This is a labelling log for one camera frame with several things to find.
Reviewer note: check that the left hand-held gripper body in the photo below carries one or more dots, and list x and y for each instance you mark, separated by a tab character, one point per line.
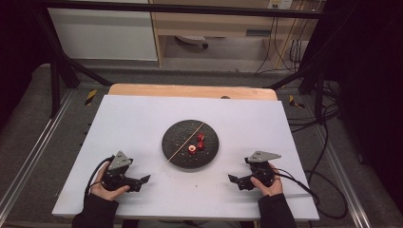
118	164

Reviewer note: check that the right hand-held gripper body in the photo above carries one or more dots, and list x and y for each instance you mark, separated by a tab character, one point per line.
261	171

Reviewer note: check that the red sausage piece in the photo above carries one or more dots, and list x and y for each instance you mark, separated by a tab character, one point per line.
201	145
200	136
192	148

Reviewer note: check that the round black plate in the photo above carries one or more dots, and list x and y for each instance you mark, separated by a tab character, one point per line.
177	139

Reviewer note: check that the thin wooden skewer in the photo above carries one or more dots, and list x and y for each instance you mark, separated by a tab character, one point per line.
183	145

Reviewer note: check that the person's right hand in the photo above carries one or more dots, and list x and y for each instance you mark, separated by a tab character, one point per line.
271	188

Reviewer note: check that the person's left hand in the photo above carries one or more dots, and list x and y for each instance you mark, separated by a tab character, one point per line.
106	192

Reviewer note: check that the white board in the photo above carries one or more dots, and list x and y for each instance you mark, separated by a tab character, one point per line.
133	126

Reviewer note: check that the yellow black tape strip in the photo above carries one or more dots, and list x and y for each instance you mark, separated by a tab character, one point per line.
294	102
91	97

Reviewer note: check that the wooden table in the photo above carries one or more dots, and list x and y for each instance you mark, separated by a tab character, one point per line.
190	91

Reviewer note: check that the white cabinet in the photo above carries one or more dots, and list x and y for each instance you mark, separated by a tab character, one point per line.
104	34

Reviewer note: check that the white chair base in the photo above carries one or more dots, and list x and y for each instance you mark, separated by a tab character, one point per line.
190	39

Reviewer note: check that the light wooden desk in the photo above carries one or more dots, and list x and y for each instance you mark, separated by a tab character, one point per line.
209	23

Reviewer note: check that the dark curtain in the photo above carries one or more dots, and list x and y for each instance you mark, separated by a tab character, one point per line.
19	47
370	79

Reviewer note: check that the white power strip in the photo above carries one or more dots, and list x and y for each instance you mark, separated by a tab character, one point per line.
280	3

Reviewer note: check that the aluminium rail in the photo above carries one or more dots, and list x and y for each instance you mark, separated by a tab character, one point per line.
343	177
34	148

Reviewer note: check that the black metal frame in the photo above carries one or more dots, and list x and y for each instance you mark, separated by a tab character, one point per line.
190	9

